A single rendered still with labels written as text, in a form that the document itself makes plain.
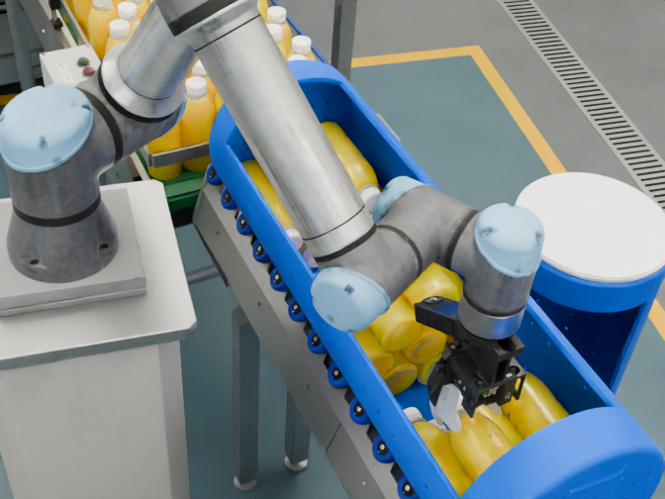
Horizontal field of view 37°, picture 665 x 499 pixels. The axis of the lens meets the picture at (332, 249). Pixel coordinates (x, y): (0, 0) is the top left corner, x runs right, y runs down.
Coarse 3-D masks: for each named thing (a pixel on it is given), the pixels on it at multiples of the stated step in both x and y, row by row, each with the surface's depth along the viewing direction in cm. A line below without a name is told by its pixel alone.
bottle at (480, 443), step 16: (464, 416) 128; (480, 416) 128; (464, 432) 126; (480, 432) 125; (496, 432) 126; (464, 448) 125; (480, 448) 124; (496, 448) 124; (464, 464) 126; (480, 464) 123
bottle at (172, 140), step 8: (176, 128) 187; (168, 136) 187; (176, 136) 188; (152, 144) 188; (160, 144) 187; (168, 144) 188; (176, 144) 189; (152, 152) 189; (152, 168) 192; (160, 168) 192; (168, 168) 192; (176, 168) 193; (152, 176) 194; (160, 176) 193; (168, 176) 193; (176, 176) 194
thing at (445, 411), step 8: (448, 384) 125; (440, 392) 125; (448, 392) 125; (456, 392) 124; (440, 400) 126; (448, 400) 125; (456, 400) 124; (432, 408) 128; (440, 408) 127; (448, 408) 126; (456, 408) 125; (440, 416) 128; (448, 416) 126; (456, 416) 125; (440, 424) 131; (448, 424) 126; (456, 424) 125; (456, 432) 125
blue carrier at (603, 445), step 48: (336, 96) 177; (240, 144) 174; (384, 144) 172; (240, 192) 162; (288, 240) 150; (336, 336) 139; (528, 336) 146; (384, 384) 131; (576, 384) 138; (384, 432) 132; (576, 432) 115; (624, 432) 117; (432, 480) 122; (480, 480) 116; (528, 480) 113; (576, 480) 113; (624, 480) 120
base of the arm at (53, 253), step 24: (24, 216) 129; (72, 216) 129; (96, 216) 133; (24, 240) 131; (48, 240) 130; (72, 240) 131; (96, 240) 134; (24, 264) 133; (48, 264) 132; (72, 264) 132; (96, 264) 135
